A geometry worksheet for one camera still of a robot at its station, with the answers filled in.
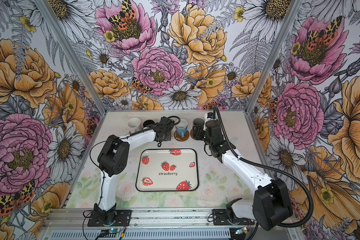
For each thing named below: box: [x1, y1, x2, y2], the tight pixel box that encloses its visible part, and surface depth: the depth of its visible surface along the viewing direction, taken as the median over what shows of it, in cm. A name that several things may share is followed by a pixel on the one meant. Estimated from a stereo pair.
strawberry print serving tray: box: [135, 148, 200, 192], surface depth 92 cm
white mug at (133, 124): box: [127, 117, 141, 133], surface depth 104 cm
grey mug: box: [192, 118, 205, 133], surface depth 101 cm
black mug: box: [142, 119, 155, 127], surface depth 104 cm
